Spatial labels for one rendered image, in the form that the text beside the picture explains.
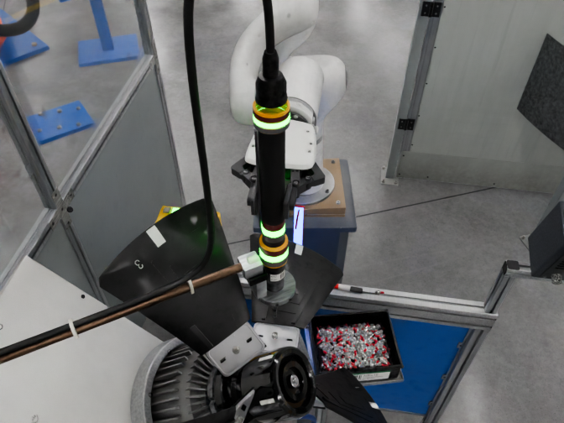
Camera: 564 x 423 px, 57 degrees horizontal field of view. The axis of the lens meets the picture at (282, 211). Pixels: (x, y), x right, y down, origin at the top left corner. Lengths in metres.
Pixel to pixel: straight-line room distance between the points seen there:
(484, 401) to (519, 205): 1.22
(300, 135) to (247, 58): 0.20
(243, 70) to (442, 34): 1.77
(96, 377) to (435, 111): 2.21
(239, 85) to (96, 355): 0.54
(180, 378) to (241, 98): 0.51
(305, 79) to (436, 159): 2.17
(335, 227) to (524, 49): 1.47
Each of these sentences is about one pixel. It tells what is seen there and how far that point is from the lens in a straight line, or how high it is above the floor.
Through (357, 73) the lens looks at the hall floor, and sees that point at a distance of 3.96.
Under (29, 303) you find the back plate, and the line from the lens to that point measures 0.98.
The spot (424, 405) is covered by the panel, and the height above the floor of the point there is 0.21.
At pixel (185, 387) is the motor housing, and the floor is 1.18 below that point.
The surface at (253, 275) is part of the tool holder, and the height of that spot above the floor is 1.43.
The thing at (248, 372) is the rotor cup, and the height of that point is 1.23.
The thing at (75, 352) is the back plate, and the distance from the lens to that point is 1.00.
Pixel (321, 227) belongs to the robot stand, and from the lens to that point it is 1.52.
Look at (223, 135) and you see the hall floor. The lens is 3.35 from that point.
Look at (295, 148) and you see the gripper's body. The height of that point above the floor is 1.58.
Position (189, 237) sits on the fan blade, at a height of 1.41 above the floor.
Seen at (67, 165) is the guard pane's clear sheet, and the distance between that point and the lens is 1.67.
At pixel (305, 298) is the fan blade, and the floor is 1.18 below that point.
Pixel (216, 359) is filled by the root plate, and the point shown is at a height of 1.24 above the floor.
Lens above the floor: 2.07
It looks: 47 degrees down
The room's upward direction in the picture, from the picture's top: straight up
